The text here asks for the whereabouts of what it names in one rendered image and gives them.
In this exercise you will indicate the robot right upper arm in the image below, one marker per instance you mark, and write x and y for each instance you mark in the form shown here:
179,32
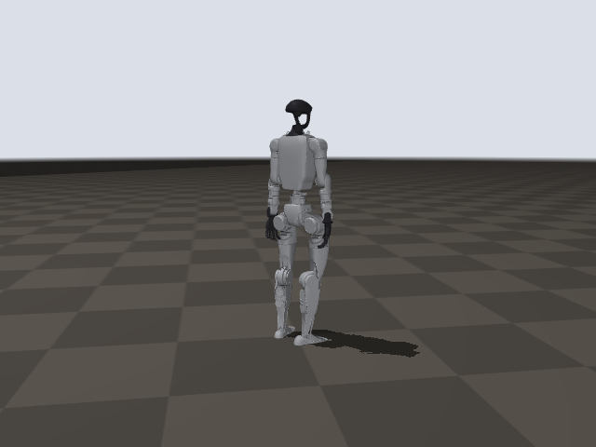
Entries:
319,148

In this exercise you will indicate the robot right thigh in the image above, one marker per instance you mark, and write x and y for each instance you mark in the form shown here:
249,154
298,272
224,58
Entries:
318,257

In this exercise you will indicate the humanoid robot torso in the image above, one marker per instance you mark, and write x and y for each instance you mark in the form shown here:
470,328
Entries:
296,170

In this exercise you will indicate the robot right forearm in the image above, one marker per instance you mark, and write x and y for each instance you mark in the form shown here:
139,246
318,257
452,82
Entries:
325,196

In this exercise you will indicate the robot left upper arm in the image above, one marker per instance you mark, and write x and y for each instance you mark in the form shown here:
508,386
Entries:
274,178

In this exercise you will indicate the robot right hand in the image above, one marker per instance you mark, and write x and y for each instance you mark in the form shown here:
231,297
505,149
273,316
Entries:
327,231

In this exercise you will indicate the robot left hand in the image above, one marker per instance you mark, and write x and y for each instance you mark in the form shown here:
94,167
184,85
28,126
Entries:
270,226

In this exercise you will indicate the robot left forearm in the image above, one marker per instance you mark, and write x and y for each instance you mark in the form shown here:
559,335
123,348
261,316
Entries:
273,201

